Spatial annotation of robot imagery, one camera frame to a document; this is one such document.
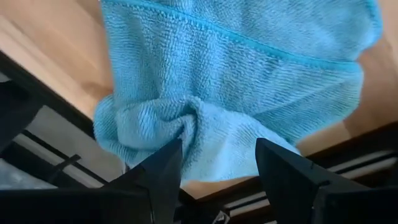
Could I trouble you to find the black aluminium extrusion frame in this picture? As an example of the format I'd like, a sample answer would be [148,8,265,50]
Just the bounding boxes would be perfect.
[0,49,398,224]

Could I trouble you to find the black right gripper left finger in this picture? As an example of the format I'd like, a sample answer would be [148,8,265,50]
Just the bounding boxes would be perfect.
[102,138,184,224]

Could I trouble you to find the light blue microfiber towel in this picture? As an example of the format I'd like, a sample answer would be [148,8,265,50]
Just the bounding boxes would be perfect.
[93,0,384,184]

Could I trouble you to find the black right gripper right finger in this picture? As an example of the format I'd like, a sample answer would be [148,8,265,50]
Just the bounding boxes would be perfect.
[254,138,368,224]

